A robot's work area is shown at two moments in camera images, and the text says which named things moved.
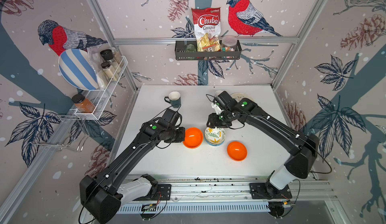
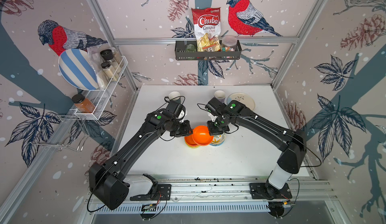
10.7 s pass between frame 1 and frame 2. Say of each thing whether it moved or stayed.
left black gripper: moved
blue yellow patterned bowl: stayed
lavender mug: stayed
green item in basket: stayed
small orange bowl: stayed
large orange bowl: moved
